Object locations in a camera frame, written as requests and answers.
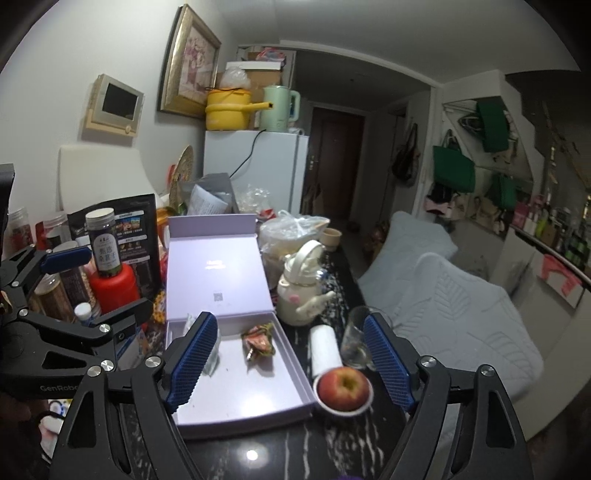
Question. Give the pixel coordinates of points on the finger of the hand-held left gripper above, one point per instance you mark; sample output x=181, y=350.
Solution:
x=64, y=259
x=124, y=318

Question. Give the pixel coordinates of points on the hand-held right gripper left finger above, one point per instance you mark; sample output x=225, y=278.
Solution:
x=194, y=360

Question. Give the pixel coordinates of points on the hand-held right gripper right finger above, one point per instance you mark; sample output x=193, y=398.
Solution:
x=388, y=364

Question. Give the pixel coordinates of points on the lavender gift box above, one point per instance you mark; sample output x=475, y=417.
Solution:
x=217, y=277

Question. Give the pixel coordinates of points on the blue white carton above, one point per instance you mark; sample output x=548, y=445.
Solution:
x=131, y=346

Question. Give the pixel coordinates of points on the red container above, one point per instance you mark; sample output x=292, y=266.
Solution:
x=115, y=290

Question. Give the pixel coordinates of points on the clear jar dark contents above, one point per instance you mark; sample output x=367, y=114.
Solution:
x=57, y=230

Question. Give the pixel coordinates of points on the clear jar brown contents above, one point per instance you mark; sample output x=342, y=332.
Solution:
x=55, y=300

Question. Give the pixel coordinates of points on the clear drinking glass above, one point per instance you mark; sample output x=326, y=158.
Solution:
x=355, y=337

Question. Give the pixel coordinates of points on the dark bottle black lid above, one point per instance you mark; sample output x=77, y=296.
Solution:
x=106, y=249

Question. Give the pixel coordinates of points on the red apple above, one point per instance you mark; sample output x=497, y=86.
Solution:
x=344, y=387

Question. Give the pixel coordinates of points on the clear jar red contents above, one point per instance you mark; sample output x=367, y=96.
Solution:
x=21, y=230

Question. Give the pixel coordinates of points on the white bowl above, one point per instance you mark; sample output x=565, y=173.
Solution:
x=341, y=412

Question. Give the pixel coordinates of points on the red green candy wrapper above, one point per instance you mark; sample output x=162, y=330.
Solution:
x=258, y=344

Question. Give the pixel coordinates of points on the black printed pouch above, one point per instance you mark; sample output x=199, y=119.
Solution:
x=138, y=230

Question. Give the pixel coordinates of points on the large white pillow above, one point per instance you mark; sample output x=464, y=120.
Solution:
x=471, y=323

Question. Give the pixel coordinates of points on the white rabbit figurine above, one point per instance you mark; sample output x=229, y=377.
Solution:
x=295, y=295

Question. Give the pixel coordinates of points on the small white pillow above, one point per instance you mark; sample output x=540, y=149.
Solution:
x=406, y=249

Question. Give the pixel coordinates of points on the small beige cup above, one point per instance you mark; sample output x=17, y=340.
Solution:
x=331, y=239

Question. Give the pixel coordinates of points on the grey open box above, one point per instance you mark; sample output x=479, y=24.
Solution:
x=207, y=198

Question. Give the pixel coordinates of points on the gold decorative plate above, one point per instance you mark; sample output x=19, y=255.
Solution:
x=184, y=166

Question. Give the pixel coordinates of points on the clear plastic bag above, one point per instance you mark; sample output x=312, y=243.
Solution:
x=286, y=230

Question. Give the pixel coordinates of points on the white cabinet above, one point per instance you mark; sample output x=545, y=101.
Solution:
x=521, y=277

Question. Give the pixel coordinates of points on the pink cloth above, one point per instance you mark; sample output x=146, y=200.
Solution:
x=561, y=274

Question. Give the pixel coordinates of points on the white fridge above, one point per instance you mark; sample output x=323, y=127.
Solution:
x=272, y=170

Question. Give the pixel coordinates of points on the large green tote bag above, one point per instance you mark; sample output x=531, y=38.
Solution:
x=455, y=168

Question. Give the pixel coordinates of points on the dark hanging bag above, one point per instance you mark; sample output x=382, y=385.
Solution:
x=405, y=157

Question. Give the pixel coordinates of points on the small green tote bag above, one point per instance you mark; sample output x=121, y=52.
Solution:
x=504, y=191

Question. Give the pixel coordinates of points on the dark brown door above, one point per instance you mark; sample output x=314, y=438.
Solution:
x=332, y=161

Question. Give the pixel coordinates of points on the row of bottles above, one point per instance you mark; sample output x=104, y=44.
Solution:
x=554, y=230

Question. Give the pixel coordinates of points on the yellow pot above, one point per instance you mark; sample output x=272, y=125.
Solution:
x=226, y=115

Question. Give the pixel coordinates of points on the gold framed picture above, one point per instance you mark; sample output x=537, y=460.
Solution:
x=194, y=60

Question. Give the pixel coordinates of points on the green mug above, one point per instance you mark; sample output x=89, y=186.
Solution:
x=274, y=110

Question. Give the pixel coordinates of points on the cardboard boxes stack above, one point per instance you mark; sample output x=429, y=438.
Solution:
x=263, y=74

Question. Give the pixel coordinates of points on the wall intercom panel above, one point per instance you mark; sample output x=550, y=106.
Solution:
x=115, y=101

